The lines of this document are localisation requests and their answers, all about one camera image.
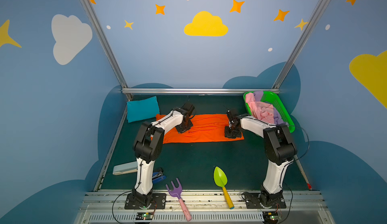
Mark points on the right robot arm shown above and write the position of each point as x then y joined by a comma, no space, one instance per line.
280,150

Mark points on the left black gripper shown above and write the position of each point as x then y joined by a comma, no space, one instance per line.
184,125

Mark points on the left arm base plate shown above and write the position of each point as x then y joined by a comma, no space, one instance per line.
157,200

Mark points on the purple t shirt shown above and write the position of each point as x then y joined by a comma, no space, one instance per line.
280,113

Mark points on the green plastic basket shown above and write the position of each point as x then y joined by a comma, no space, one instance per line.
290,122

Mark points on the blue stapler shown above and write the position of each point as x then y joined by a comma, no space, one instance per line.
158,177

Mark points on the grey stapler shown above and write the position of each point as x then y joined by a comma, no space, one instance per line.
127,168

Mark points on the front aluminium mounting rail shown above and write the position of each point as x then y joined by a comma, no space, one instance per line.
205,207

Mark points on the right green circuit board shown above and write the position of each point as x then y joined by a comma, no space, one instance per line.
270,218

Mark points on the aluminium back frame rail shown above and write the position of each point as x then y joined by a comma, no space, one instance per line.
172,91

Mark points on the folded teal t shirt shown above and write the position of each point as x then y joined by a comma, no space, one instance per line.
142,110

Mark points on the left green circuit board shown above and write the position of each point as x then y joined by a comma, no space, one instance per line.
144,216

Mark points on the purple toy rake pink handle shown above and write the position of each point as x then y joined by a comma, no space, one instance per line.
176,192

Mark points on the aluminium left frame post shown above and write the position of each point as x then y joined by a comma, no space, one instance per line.
88,7

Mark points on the green toy shovel yellow handle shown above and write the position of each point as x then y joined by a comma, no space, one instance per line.
221,180

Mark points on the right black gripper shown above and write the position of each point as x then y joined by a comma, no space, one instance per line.
233,132

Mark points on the aluminium right frame post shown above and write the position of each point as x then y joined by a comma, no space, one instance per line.
306,33

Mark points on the green circuit board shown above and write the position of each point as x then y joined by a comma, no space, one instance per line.
270,218
144,216

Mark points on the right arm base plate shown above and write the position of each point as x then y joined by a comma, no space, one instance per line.
254,200

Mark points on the orange t shirt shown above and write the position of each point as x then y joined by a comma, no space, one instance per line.
206,128

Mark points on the aluminium frame post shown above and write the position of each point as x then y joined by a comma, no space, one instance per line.
306,33
88,7

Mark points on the pink t shirt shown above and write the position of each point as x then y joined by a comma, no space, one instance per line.
259,110

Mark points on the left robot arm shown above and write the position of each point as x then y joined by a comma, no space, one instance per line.
148,146

